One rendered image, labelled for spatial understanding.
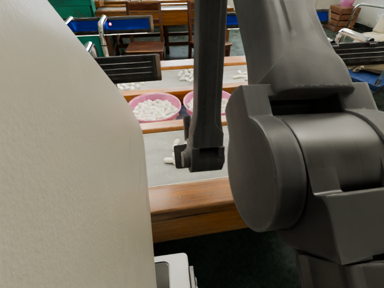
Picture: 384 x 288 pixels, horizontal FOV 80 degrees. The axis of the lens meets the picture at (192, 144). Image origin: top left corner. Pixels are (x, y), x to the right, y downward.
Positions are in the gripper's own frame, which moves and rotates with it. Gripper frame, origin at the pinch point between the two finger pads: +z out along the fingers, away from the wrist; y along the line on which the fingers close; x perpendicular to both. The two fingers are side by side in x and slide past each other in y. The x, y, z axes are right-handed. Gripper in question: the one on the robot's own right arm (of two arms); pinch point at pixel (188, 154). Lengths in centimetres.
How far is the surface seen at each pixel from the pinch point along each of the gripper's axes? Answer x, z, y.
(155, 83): -41, 67, 8
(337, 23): -223, 364, -386
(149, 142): -5.5, 24.9, 13.3
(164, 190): 10.9, 1.9, 9.0
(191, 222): 22.3, 1.6, 1.3
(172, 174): 6.9, 10.3, 5.6
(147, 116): -18.5, 40.9, 13.9
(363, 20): -232, 373, -457
